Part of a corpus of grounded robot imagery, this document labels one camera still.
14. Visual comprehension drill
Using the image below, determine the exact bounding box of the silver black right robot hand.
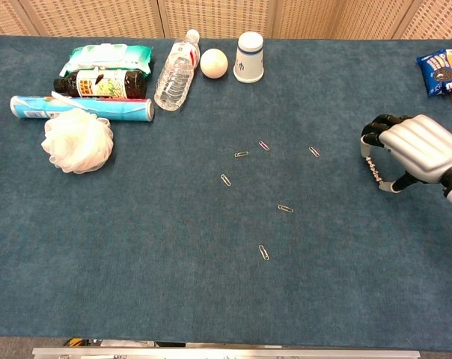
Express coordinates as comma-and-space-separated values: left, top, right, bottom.
359, 114, 452, 194

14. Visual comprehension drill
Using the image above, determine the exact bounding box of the silver beaded magnetic rod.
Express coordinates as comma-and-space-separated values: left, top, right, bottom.
365, 156, 383, 184

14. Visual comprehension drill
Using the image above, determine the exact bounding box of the blue cookie packet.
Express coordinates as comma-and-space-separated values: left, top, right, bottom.
416, 49, 452, 98

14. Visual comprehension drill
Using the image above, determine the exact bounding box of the white paper cup blue print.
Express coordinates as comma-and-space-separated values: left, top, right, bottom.
233, 31, 265, 84

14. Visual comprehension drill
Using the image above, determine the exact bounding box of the cream white ball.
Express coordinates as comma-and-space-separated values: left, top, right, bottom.
200, 49, 229, 79

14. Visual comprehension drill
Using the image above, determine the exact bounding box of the woven rattan folding screen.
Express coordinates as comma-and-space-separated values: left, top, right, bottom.
0, 0, 452, 40

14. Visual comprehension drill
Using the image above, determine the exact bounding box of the clear plastic water bottle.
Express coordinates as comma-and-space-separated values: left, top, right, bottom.
153, 28, 201, 112

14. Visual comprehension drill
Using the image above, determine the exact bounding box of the teal felt table cloth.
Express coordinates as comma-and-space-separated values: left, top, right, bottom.
0, 34, 452, 352

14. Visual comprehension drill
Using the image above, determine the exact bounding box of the dark brown sauce bottle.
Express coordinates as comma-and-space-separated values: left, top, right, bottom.
53, 68, 147, 100

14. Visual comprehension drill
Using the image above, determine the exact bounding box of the blue plastic wrap roll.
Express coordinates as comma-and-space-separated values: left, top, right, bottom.
10, 95, 156, 123

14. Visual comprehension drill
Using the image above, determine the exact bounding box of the green white wet wipes pack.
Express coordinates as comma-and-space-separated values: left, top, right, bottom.
59, 43, 154, 79

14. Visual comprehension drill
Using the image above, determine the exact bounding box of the white mesh bath sponge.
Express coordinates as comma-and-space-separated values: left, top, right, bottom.
40, 108, 114, 175

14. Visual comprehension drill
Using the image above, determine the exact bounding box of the aluminium profile rail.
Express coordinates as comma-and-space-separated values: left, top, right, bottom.
31, 347, 421, 359

